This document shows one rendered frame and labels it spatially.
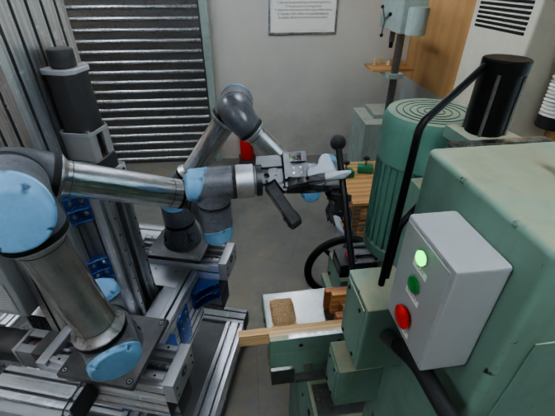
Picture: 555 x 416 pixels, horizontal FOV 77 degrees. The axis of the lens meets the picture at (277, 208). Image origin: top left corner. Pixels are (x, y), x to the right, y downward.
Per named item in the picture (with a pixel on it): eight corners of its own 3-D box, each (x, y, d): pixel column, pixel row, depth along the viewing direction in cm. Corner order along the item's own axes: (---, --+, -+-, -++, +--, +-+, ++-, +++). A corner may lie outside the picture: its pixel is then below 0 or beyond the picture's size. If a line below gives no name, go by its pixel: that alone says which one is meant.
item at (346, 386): (363, 369, 80) (371, 336, 73) (375, 400, 74) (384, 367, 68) (323, 375, 79) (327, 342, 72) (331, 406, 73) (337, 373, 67)
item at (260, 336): (439, 316, 100) (443, 307, 98) (443, 322, 98) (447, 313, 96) (239, 340, 94) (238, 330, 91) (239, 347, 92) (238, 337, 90)
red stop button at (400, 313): (398, 314, 45) (402, 298, 44) (408, 333, 43) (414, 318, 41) (391, 315, 45) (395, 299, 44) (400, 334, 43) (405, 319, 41)
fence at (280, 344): (483, 323, 98) (490, 310, 95) (486, 328, 96) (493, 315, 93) (269, 350, 91) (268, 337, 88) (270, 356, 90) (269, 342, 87)
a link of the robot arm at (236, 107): (234, 94, 107) (330, 192, 129) (235, 84, 116) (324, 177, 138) (208, 119, 111) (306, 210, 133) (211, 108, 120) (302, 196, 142)
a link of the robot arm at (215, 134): (158, 201, 139) (230, 84, 116) (165, 182, 151) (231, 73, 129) (186, 215, 143) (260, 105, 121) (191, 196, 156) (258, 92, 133)
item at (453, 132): (479, 161, 59) (517, 52, 49) (511, 184, 52) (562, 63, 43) (434, 164, 58) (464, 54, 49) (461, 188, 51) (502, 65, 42)
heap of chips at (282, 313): (291, 297, 106) (291, 293, 105) (297, 324, 98) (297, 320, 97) (268, 300, 105) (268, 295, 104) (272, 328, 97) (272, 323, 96)
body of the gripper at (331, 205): (345, 221, 140) (339, 195, 145) (351, 212, 132) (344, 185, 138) (326, 223, 139) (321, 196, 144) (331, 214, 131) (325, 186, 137)
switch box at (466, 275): (425, 301, 50) (457, 209, 41) (466, 366, 42) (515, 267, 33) (384, 306, 50) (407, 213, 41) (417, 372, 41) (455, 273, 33)
